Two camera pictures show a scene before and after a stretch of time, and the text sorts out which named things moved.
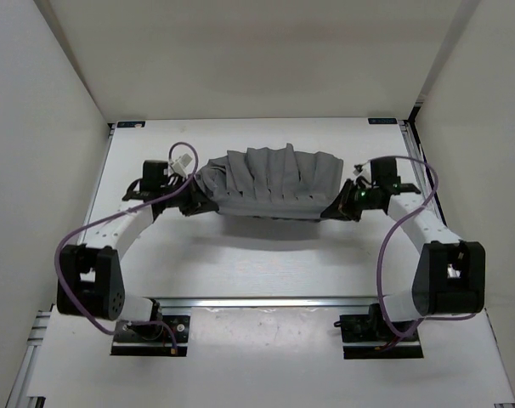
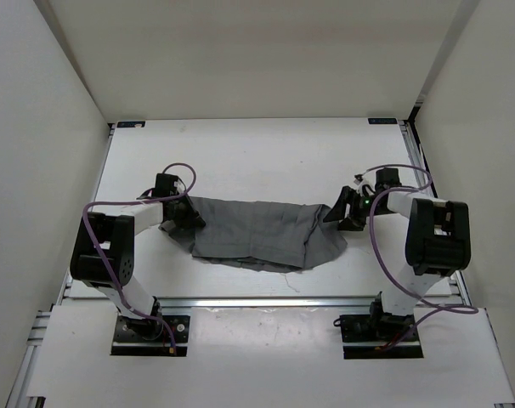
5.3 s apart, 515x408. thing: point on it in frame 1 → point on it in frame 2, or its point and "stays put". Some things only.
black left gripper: (195, 204) → (192, 219)
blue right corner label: (382, 121) stays put
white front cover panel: (270, 358) stays put
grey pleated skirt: (269, 183) → (266, 235)
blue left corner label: (131, 124) stays put
